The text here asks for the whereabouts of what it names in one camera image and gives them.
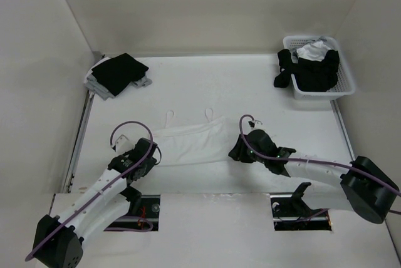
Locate white tank top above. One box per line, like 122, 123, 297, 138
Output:
153, 116, 231, 166

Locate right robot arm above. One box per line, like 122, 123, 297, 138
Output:
228, 129, 400, 224

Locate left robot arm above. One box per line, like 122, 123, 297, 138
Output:
27, 138, 160, 267

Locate folded black tank top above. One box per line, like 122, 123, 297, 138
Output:
90, 53, 149, 97

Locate black tank top hanging out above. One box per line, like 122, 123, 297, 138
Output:
273, 49, 294, 88

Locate folded grey tank tops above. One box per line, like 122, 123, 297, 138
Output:
83, 57, 152, 100

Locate black garments in basket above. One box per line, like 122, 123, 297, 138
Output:
294, 50, 340, 92

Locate white plastic laundry basket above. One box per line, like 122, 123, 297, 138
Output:
283, 34, 356, 101

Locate white garment in basket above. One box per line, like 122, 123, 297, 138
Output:
296, 41, 331, 61

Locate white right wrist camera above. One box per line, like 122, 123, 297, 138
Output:
248, 120, 264, 130

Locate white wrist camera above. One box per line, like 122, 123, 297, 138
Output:
112, 135, 135, 154
248, 120, 264, 130

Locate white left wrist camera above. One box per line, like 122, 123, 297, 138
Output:
112, 135, 135, 154

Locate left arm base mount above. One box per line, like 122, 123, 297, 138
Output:
105, 187, 161, 232

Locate left metal table rail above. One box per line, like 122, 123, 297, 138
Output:
58, 86, 95, 193

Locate metal table rail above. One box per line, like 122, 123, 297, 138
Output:
330, 100, 356, 160
58, 86, 95, 193

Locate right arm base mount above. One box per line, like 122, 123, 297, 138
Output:
270, 182, 331, 231

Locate right metal table rail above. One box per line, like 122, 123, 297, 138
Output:
330, 100, 356, 160

